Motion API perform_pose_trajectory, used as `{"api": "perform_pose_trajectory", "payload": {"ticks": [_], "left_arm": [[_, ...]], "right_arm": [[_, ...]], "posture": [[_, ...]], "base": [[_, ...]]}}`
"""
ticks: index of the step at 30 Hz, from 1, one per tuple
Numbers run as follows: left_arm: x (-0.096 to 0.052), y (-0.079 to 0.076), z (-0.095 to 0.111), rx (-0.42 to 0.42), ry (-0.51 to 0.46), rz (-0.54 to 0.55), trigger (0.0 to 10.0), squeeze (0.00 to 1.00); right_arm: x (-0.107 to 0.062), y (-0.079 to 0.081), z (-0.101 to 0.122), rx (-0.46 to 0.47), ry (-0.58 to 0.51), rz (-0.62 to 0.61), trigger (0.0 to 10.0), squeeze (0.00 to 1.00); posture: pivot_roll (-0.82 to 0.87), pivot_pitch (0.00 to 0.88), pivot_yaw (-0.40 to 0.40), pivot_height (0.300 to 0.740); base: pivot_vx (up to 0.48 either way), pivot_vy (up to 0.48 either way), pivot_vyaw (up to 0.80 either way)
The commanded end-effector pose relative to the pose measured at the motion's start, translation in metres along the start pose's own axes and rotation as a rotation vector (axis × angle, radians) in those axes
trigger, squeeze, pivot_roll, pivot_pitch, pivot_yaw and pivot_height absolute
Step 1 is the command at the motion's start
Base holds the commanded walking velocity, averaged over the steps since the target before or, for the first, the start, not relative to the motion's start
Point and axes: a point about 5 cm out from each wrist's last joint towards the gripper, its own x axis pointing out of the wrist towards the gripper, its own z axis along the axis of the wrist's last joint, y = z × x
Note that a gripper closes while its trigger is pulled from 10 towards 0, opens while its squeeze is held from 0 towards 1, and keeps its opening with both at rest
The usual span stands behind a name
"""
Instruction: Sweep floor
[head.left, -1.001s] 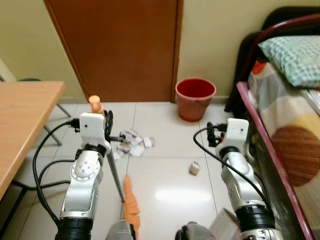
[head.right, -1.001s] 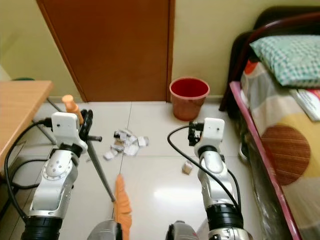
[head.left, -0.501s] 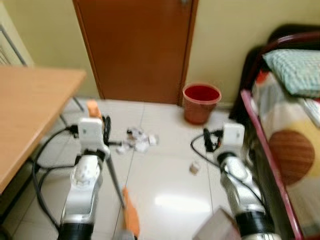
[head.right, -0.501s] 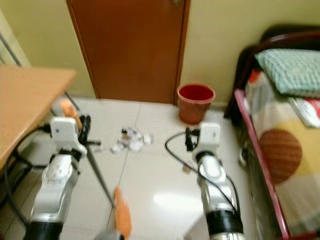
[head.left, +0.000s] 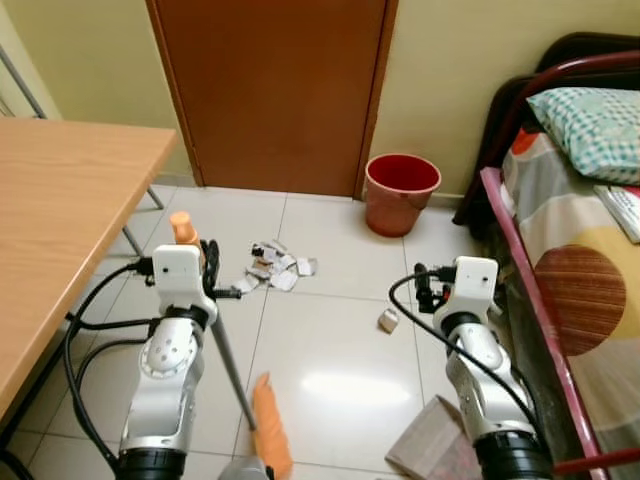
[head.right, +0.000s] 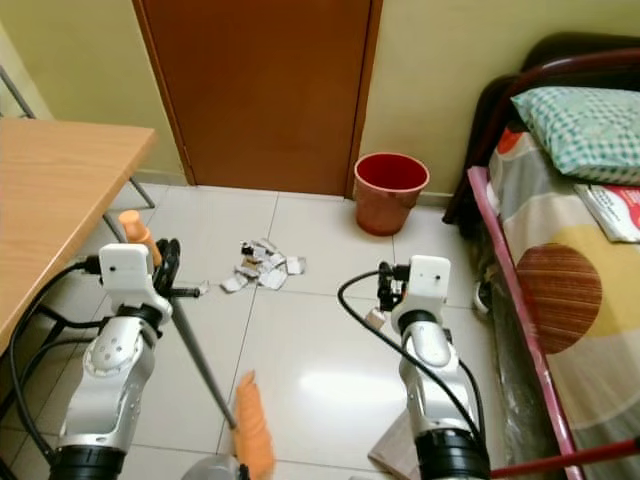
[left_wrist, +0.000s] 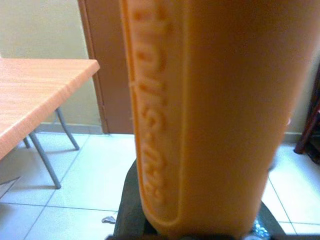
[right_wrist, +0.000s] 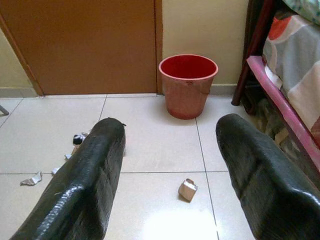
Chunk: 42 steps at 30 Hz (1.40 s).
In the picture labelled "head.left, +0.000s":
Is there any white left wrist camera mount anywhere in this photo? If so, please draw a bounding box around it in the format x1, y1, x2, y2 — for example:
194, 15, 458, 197
152, 245, 218, 312

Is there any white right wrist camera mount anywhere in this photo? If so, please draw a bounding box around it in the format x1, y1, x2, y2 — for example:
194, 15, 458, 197
450, 257, 499, 316

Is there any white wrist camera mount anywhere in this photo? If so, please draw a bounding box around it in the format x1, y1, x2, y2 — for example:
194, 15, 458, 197
152, 245, 218, 312
450, 257, 499, 316

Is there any red plastic bucket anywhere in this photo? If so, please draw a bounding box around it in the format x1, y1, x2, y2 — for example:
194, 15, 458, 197
364, 153, 443, 239

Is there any teal checkered pillow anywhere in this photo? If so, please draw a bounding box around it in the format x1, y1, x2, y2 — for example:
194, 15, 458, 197
527, 86, 640, 187

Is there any light wooden table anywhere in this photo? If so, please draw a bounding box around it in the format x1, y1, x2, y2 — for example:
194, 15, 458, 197
0, 118, 180, 426

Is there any orange broom with metal pole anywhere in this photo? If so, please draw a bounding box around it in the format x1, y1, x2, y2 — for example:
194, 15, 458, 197
169, 211, 295, 480

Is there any red and white magazine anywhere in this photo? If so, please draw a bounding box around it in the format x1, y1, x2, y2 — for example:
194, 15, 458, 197
594, 183, 640, 245

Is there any grey metal rod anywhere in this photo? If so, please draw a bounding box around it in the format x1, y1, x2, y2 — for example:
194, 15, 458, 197
0, 44, 47, 120

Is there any brown wooden door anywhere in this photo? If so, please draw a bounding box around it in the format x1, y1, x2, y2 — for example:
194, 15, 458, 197
147, 0, 400, 200

